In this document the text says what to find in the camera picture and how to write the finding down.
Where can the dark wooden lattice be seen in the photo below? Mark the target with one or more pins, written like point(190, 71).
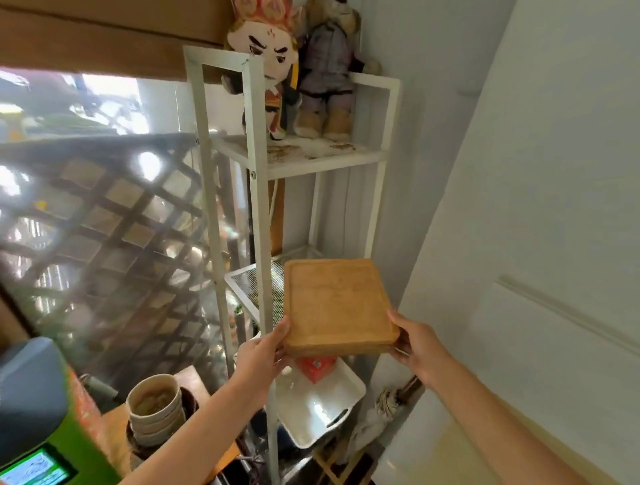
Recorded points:
point(100, 225)

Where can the person's left forearm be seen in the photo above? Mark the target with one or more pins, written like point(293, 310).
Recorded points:
point(200, 439)

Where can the stack of beige bowls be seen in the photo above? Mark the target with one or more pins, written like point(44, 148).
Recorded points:
point(152, 404)

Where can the green machine with screen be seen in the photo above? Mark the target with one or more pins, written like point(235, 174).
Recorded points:
point(75, 449)

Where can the folded beige umbrella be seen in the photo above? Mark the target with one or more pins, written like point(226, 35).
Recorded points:
point(380, 404)

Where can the cartoon face plush doll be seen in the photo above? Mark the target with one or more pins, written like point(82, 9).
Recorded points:
point(265, 45)

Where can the person's left hand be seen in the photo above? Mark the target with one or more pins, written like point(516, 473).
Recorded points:
point(260, 365)

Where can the red box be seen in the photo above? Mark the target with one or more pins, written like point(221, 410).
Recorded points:
point(317, 369)

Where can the white rectangular dish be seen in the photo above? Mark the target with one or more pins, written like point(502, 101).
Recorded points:
point(310, 409)

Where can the white metal shelf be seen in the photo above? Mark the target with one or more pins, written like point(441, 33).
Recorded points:
point(255, 125)

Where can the brown teddy bear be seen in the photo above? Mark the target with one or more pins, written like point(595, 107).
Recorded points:
point(325, 55)

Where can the white door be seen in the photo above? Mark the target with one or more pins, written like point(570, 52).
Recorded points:
point(550, 200)

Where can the person's right hand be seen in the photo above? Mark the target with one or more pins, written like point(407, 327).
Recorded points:
point(425, 355)

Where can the person's right forearm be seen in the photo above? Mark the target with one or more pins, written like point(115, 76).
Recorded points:
point(500, 429)

